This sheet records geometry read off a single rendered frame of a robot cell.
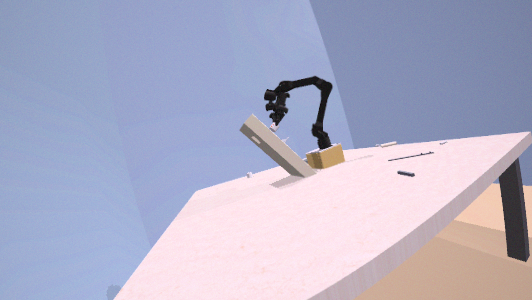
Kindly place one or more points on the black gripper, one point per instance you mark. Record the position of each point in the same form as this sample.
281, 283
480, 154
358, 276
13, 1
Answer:
278, 113

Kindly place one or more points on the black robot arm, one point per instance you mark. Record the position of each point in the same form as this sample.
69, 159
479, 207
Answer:
325, 90

